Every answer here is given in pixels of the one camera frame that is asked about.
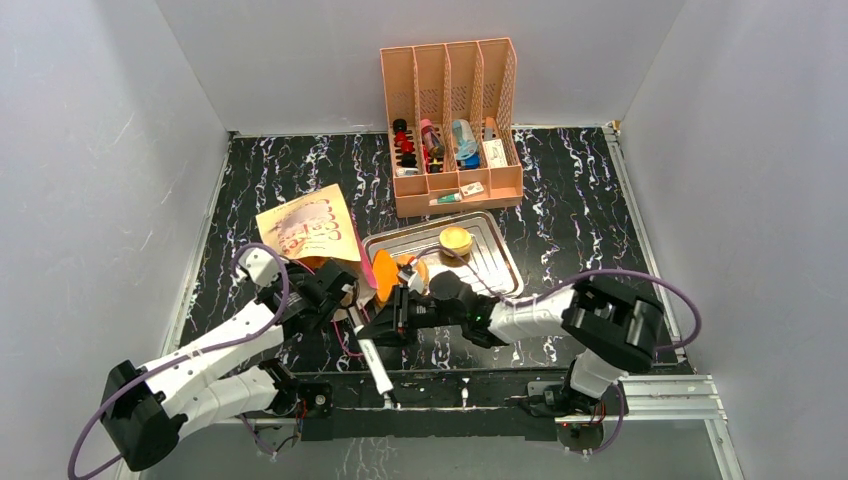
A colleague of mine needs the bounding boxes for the silver metal tray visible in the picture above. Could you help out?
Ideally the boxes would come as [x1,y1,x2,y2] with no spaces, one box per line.
[363,211,524,297]

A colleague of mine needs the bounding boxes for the orange fake bread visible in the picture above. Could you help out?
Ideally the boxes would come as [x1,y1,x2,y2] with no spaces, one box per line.
[372,250,399,306]
[439,226,474,256]

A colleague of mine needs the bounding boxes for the metal tongs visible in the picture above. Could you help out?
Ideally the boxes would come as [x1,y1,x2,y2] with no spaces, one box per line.
[347,306,398,409]

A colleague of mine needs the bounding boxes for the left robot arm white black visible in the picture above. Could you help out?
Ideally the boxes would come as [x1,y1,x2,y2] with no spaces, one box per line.
[100,253,356,472]

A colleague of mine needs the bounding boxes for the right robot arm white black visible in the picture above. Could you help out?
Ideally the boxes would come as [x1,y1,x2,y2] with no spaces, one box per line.
[357,271,664,418]

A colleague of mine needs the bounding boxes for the green tube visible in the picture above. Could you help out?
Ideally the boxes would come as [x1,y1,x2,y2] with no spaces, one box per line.
[429,192,462,206]

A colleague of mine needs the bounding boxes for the small white packet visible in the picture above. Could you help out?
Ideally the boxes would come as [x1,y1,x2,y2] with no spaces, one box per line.
[460,182,485,198]

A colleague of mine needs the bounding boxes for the black red item in organizer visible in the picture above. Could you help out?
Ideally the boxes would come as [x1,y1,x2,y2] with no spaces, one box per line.
[391,118,420,172]

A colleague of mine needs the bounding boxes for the blue tape dispenser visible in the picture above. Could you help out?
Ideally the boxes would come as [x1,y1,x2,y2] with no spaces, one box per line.
[451,119,480,170]

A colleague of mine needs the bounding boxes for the pink bottle in organizer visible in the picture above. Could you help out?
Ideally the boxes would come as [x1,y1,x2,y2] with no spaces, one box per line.
[420,119,445,174]

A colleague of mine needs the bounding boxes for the white box in organizer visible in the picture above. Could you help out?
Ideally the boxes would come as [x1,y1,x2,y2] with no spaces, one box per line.
[482,138,509,168]

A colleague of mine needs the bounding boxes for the orange desk file organizer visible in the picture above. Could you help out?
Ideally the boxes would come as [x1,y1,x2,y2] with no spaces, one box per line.
[380,37,524,218]

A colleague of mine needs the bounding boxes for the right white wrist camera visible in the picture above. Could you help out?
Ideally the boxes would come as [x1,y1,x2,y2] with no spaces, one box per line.
[398,266,428,295]

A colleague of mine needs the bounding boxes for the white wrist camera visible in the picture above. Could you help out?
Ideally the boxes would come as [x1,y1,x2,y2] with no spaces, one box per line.
[398,266,428,295]
[235,247,281,288]

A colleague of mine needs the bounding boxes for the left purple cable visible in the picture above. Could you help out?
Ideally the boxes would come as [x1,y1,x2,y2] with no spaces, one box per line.
[67,243,366,480]

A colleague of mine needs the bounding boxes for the purple cable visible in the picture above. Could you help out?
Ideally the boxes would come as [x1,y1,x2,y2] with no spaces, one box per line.
[404,246,704,458]
[67,243,366,480]

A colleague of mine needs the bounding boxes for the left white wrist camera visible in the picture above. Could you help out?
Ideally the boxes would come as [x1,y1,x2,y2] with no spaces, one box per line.
[235,247,281,288]

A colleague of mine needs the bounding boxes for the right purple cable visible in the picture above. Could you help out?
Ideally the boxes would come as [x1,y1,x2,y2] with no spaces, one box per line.
[404,246,704,458]

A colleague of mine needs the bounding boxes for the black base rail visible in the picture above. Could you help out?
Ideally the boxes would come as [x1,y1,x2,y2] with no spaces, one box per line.
[303,368,566,441]

